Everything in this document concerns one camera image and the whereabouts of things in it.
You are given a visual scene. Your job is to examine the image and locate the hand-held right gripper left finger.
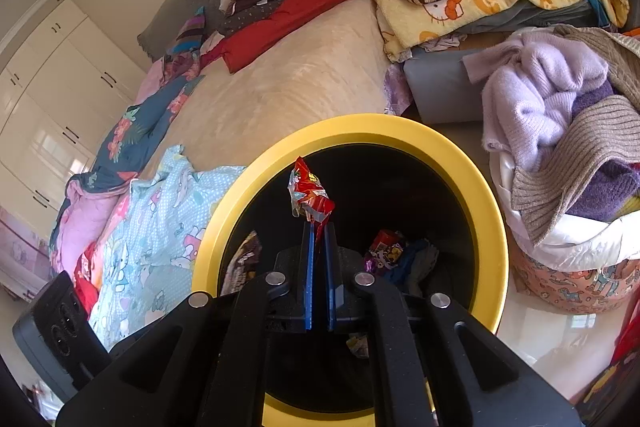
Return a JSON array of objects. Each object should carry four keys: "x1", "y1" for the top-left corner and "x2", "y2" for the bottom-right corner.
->
[{"x1": 55, "y1": 222, "x2": 317, "y2": 427}]

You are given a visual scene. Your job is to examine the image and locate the yellow rimmed black trash bin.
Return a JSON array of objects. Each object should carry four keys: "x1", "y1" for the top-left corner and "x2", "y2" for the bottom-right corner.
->
[{"x1": 192, "y1": 113, "x2": 510, "y2": 427}]

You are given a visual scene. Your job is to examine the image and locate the red cartoon cloth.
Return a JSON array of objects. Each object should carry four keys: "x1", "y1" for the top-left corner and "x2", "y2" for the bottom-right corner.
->
[{"x1": 582, "y1": 297, "x2": 640, "y2": 409}]

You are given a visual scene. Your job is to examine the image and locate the red cloth white print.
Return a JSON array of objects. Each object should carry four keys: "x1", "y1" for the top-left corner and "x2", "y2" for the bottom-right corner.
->
[{"x1": 74, "y1": 241, "x2": 102, "y2": 314}]

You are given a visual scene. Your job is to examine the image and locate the red garment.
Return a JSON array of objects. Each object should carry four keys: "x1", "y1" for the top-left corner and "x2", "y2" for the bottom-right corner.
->
[{"x1": 200, "y1": 0, "x2": 377, "y2": 76}]

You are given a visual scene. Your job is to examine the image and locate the light blue cat print blanket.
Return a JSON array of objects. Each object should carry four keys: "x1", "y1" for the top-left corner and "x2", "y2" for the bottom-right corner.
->
[{"x1": 87, "y1": 144, "x2": 249, "y2": 354}]

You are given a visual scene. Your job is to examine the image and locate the yellow white snack wrapper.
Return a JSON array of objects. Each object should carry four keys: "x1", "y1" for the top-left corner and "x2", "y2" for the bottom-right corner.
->
[{"x1": 364, "y1": 228, "x2": 407, "y2": 279}]

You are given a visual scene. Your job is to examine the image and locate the grey beige ribbed sweater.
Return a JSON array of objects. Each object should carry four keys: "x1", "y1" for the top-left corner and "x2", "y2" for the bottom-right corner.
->
[{"x1": 512, "y1": 24, "x2": 640, "y2": 249}]

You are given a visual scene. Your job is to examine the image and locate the white wardrobe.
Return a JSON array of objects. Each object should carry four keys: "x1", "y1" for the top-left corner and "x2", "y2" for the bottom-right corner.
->
[{"x1": 0, "y1": 0, "x2": 157, "y2": 219}]

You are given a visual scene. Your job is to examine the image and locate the blue bag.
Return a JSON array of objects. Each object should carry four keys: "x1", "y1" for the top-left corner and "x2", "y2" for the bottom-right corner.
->
[{"x1": 387, "y1": 241, "x2": 441, "y2": 295}]

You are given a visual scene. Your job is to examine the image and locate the yellow cartoon blanket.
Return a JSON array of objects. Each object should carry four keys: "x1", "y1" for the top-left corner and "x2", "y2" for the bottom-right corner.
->
[{"x1": 372, "y1": 0, "x2": 632, "y2": 64}]

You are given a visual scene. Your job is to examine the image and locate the pink printed laundry basket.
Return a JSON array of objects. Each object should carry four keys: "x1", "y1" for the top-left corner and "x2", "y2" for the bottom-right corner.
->
[{"x1": 510, "y1": 251, "x2": 640, "y2": 316}]

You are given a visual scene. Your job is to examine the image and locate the lavender sweater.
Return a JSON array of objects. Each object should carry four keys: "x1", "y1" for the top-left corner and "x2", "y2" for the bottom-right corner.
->
[{"x1": 462, "y1": 29, "x2": 617, "y2": 174}]

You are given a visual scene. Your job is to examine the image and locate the dark dotted garment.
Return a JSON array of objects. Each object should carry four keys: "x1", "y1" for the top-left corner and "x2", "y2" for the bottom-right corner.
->
[{"x1": 220, "y1": 0, "x2": 297, "y2": 38}]

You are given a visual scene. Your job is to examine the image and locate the red snack wrapper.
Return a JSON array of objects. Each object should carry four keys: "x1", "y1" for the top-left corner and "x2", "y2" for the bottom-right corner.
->
[{"x1": 286, "y1": 156, "x2": 336, "y2": 226}]

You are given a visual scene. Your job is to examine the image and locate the pink cartoon cabinet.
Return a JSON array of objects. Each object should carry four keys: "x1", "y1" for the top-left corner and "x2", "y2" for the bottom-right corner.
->
[{"x1": 0, "y1": 206, "x2": 57, "y2": 304}]

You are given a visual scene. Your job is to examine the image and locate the small pale wrapper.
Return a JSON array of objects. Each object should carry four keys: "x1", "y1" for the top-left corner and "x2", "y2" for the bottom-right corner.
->
[{"x1": 346, "y1": 332, "x2": 371, "y2": 359}]

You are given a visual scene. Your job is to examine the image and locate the dark brown snack wrapper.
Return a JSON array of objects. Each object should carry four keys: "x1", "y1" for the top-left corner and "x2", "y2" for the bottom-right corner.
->
[{"x1": 221, "y1": 231, "x2": 263, "y2": 297}]

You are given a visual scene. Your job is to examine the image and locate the blue floral quilt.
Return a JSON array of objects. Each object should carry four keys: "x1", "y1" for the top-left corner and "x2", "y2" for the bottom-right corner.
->
[{"x1": 50, "y1": 57, "x2": 207, "y2": 279}]

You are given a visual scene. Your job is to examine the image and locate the lilac printed cloth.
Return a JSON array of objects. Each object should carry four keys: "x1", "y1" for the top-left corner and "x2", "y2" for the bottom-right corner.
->
[{"x1": 382, "y1": 64, "x2": 417, "y2": 116}]

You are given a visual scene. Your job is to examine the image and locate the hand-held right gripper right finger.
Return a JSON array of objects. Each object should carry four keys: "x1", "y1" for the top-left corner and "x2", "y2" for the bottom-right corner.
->
[{"x1": 324, "y1": 223, "x2": 584, "y2": 427}]

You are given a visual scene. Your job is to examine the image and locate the beige bed sheet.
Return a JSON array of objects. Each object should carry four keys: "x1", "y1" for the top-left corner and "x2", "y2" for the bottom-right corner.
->
[{"x1": 135, "y1": 0, "x2": 417, "y2": 188}]

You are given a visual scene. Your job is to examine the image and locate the white puffy garment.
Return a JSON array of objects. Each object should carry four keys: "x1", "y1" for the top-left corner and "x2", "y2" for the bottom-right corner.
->
[{"x1": 489, "y1": 152, "x2": 640, "y2": 269}]

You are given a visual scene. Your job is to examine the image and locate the striped colourful pillow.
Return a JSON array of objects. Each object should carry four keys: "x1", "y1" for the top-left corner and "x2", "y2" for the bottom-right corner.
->
[{"x1": 167, "y1": 6, "x2": 207, "y2": 58}]

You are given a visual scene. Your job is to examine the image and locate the purple knit garment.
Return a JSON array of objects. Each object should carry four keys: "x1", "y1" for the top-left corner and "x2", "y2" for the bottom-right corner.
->
[{"x1": 567, "y1": 79, "x2": 640, "y2": 224}]

